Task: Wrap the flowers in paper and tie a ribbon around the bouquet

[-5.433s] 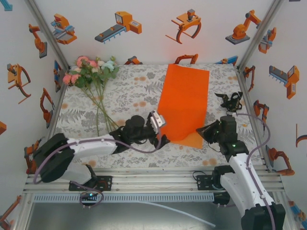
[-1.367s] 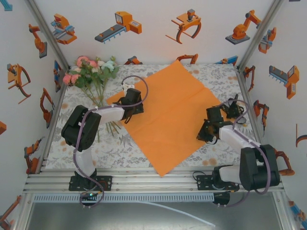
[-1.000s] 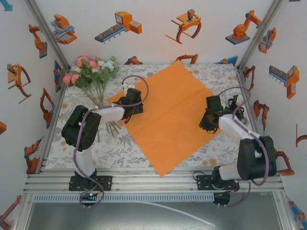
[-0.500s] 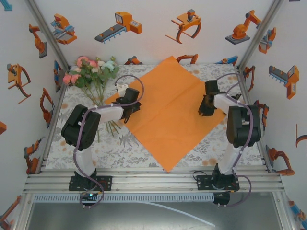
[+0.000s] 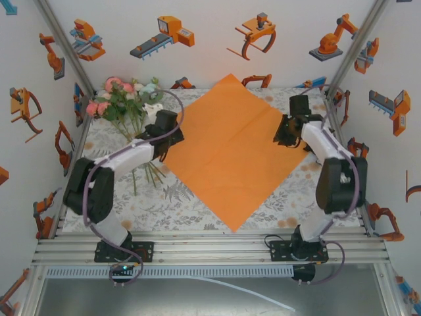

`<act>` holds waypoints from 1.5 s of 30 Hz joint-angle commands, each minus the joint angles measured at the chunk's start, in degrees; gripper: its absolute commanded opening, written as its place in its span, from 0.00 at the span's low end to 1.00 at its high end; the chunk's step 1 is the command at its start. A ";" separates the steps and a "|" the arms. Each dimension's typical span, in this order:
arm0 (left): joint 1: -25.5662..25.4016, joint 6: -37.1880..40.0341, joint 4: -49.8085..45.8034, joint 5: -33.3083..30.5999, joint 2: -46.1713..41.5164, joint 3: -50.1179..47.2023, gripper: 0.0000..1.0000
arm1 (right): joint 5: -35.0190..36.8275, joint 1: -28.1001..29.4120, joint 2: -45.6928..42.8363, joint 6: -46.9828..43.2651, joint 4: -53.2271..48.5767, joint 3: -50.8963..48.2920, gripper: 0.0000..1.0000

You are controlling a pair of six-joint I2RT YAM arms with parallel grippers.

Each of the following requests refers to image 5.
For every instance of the floral print tablecloth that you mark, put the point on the floral print tablecloth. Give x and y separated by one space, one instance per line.
148 210

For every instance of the black box with green light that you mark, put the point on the black box with green light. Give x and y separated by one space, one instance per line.
123 270

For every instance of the artificial flower bunch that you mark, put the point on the artificial flower bunch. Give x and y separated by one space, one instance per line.
118 98

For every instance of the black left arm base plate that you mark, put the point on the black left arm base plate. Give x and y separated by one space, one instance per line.
146 251

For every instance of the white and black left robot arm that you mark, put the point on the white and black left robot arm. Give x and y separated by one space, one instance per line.
138 158

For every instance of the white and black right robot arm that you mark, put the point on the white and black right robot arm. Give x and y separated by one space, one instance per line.
320 141

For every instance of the thin white strip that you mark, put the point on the thin white strip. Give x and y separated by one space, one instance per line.
283 305

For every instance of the aluminium table side rail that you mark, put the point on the aluminium table side rail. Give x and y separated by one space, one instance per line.
84 128
367 224

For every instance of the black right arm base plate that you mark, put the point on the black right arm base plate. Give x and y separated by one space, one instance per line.
278 251

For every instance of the orange wrapping paper sheet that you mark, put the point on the orange wrapping paper sheet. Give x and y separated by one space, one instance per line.
230 148

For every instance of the aluminium frame post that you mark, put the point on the aluminium frame post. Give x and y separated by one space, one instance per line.
358 39
62 36

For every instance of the black plug box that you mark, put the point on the black plug box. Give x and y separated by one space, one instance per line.
304 273

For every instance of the aluminium frame cross rails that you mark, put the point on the aluminium frame cross rails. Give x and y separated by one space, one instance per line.
213 250

